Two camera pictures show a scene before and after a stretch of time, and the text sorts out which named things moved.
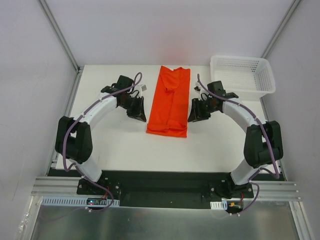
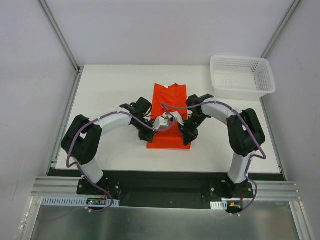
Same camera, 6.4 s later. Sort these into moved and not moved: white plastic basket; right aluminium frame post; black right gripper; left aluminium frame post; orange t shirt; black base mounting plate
Moved: black right gripper; orange t shirt
Not moved: left aluminium frame post; right aluminium frame post; black base mounting plate; white plastic basket
